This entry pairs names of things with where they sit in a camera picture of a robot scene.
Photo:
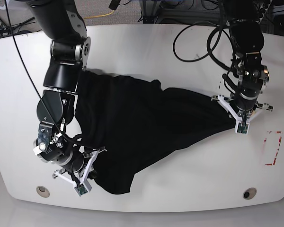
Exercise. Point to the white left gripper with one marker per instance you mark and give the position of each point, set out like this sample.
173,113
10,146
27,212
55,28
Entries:
242,117

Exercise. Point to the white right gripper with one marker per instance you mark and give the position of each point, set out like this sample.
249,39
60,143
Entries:
80,168

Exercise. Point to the black T-shirt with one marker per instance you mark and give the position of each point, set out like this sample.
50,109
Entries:
139,123

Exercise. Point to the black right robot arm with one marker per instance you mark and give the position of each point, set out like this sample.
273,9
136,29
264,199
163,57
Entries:
69,50

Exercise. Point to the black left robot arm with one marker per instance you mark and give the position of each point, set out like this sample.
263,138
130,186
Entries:
247,41

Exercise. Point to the red tape rectangle marking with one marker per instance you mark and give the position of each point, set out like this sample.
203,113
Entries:
271,147

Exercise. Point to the black tripod stand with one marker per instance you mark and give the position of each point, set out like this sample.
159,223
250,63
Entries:
21,20

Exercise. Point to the left table cable grommet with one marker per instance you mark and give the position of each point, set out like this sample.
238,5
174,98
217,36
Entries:
42,191

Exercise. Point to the table cable grommet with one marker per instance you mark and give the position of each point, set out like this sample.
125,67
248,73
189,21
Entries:
42,191
249,193

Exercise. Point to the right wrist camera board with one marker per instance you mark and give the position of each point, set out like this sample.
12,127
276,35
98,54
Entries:
82,189

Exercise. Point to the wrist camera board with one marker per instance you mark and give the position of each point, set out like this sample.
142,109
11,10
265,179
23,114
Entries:
242,127
82,189

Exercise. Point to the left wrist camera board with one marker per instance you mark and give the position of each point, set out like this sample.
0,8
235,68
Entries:
242,127

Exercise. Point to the right table cable grommet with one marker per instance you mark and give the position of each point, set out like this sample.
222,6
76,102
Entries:
249,193

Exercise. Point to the aluminium frame post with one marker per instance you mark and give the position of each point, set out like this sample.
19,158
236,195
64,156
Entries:
149,9

